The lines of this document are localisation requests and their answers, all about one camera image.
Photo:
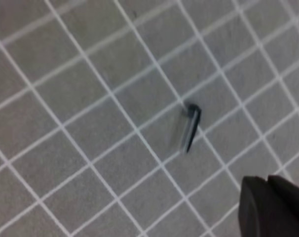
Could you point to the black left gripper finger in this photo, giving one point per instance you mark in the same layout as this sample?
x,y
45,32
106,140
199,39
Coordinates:
x,y
268,207

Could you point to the clear black pen cap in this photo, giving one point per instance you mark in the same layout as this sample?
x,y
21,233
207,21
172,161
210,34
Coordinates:
x,y
185,126

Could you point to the grey grid tablecloth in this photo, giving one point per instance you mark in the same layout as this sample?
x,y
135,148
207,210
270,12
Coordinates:
x,y
88,93

